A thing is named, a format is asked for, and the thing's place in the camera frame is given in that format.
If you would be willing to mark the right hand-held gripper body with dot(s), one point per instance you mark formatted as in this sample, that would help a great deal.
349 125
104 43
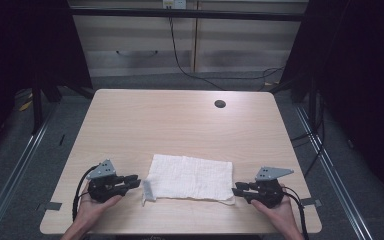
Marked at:
268 191

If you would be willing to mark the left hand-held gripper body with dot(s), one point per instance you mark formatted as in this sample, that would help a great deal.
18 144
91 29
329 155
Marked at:
101 190

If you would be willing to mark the white towel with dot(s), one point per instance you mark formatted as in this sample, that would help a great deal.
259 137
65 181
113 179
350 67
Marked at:
190 176

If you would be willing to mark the person's left hand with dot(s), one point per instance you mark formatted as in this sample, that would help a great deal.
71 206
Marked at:
91 211

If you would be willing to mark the person's right hand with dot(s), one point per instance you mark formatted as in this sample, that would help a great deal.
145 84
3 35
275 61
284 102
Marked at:
280 216

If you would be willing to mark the grey tape strip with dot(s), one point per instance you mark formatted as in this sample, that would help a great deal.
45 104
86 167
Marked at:
53 206
311 202

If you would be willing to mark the yellow object on floor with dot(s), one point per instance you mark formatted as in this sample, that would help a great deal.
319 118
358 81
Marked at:
25 106

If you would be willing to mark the black curtain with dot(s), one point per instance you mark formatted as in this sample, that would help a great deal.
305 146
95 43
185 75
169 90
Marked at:
23 50
363 83

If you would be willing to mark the black horizontal metal bar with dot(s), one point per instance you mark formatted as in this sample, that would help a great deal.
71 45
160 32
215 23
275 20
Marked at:
186 13

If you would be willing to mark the metal floor rail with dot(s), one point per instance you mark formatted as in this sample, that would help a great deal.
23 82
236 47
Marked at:
336 186
13 173

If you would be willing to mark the black metal stand post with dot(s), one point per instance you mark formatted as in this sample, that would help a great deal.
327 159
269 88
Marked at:
312 106
37 110

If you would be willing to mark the white wall outlet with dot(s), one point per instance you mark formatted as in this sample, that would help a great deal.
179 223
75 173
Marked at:
174 3

